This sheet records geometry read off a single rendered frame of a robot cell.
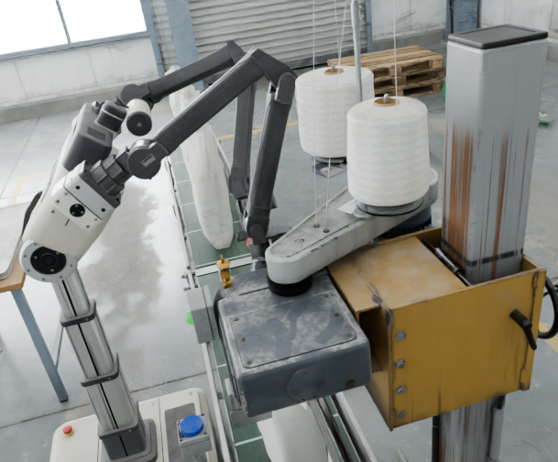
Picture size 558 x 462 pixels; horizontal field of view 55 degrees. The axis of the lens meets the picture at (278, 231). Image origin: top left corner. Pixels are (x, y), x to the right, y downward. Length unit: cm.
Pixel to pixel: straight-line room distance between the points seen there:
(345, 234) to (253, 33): 764
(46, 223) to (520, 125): 118
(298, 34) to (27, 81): 402
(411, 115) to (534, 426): 197
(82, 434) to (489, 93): 205
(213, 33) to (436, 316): 770
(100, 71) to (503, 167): 783
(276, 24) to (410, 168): 785
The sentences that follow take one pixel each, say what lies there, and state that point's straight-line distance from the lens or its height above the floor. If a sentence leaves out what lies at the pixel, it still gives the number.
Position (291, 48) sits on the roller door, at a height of 34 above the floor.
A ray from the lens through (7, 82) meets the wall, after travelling 878.
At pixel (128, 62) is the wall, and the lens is 856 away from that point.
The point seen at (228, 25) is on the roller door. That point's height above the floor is 82.
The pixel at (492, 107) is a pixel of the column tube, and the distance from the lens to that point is 99.
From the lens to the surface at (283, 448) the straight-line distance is 168.
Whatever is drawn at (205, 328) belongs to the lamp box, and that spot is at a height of 128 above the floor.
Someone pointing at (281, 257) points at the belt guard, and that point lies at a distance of 102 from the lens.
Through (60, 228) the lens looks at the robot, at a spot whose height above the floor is 132.
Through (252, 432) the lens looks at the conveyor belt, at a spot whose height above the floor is 38.
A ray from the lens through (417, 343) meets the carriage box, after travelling 108.
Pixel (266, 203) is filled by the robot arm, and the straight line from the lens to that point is 138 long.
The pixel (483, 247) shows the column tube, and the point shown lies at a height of 138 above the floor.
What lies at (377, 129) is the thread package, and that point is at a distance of 87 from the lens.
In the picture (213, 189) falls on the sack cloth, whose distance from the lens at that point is 301.
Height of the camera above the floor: 196
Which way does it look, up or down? 29 degrees down
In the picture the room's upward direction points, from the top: 8 degrees counter-clockwise
